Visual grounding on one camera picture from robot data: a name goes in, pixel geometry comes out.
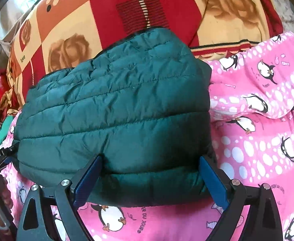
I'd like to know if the green puffer jacket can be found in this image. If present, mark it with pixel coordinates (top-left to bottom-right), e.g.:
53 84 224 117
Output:
13 28 216 208

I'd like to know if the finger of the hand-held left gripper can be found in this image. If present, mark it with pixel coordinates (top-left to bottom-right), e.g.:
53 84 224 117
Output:
4 142 21 162

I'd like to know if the teal green cloth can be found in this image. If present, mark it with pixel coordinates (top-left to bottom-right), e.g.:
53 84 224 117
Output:
0 114 19 151

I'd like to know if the red orange rose print blanket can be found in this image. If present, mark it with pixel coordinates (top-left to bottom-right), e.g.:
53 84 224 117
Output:
5 0 284 111

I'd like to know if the beige cloth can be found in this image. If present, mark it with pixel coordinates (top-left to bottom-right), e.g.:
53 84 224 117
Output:
0 5 24 68

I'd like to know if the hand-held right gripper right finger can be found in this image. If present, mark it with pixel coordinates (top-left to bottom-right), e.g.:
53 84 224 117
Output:
199 155 283 241

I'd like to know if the pink penguin print blanket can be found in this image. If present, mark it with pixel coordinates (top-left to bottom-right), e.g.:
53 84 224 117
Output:
0 31 294 241

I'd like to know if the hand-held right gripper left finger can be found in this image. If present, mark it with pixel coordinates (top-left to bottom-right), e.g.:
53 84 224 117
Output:
16 154 103 241

